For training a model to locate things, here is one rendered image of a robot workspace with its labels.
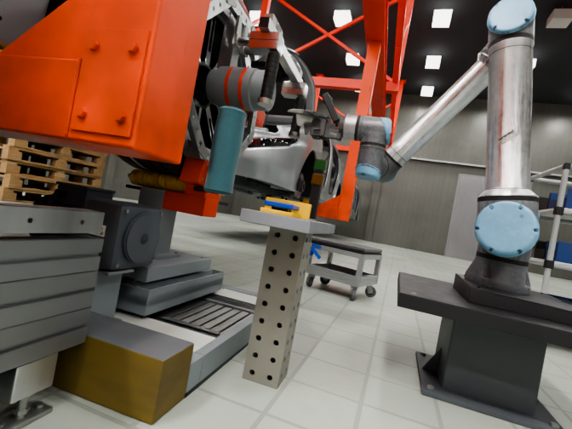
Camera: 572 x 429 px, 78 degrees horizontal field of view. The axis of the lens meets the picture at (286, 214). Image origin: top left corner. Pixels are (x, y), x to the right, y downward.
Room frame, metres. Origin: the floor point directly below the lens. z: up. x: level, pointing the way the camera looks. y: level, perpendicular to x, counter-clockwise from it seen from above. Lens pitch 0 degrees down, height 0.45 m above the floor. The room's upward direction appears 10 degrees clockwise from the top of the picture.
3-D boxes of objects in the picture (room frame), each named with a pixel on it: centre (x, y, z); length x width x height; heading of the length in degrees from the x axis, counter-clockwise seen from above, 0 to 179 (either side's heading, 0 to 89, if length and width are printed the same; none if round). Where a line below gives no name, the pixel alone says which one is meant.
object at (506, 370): (1.16, -0.73, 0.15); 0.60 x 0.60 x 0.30; 72
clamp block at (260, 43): (1.01, 0.14, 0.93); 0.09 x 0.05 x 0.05; 74
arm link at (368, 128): (1.25, -0.25, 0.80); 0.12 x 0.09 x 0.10; 74
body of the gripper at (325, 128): (1.29, -0.09, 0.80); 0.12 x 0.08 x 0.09; 74
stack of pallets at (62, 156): (5.04, 3.61, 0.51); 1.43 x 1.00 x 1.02; 161
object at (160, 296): (1.30, 0.45, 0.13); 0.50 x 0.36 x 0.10; 164
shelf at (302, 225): (1.01, -0.03, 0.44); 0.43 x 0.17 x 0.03; 164
